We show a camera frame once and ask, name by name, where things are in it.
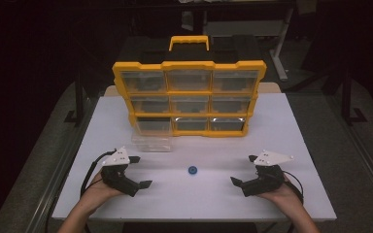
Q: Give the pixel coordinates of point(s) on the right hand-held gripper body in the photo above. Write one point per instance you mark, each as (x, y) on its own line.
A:
(268, 158)

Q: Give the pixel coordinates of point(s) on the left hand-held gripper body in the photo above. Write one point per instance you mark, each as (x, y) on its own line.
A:
(116, 158)

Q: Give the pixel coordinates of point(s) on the clear plastic drawer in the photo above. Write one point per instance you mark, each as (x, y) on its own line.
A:
(152, 142)

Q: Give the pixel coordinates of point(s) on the person's right hand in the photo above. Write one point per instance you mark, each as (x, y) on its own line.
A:
(280, 194)

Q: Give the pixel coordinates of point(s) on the person's left hand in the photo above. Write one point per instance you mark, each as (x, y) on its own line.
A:
(97, 191)

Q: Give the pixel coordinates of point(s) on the black metal stand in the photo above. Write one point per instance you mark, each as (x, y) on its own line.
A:
(78, 100)
(347, 97)

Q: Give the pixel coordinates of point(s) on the set of closed clear drawers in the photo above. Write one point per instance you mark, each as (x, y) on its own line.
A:
(189, 80)

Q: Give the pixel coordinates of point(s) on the yellow black organizer cabinet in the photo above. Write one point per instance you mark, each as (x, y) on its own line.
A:
(187, 65)

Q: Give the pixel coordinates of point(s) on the white-legged background table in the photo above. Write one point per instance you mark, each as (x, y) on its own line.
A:
(281, 48)

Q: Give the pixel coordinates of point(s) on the grey metal rail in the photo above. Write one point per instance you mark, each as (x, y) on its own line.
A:
(362, 152)
(63, 168)

